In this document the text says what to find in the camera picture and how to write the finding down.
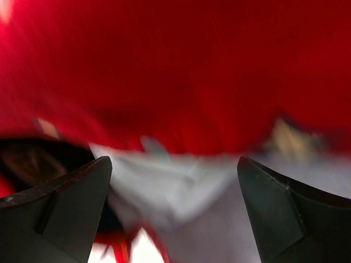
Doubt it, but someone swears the white pillow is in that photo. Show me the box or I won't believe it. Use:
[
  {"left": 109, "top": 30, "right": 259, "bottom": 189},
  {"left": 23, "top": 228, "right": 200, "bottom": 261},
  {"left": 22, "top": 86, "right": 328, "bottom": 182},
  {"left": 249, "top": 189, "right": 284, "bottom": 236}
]
[{"left": 89, "top": 134, "right": 350, "bottom": 262}]

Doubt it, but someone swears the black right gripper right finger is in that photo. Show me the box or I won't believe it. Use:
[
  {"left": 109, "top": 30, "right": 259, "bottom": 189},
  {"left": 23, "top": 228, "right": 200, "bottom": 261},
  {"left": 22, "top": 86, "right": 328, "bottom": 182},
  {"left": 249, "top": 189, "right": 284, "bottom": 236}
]
[{"left": 237, "top": 157, "right": 350, "bottom": 262}]

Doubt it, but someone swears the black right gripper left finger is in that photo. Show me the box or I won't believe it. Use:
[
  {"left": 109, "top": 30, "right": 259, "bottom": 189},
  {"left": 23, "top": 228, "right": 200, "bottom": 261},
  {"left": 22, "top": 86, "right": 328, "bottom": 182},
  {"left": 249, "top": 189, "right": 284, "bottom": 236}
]
[{"left": 1, "top": 157, "right": 112, "bottom": 263}]

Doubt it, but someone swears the red printed pillowcase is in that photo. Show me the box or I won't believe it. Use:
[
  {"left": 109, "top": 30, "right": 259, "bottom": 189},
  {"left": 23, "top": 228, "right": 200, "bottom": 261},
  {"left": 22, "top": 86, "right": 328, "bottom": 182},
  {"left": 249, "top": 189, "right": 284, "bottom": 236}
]
[{"left": 1, "top": 1, "right": 350, "bottom": 262}]

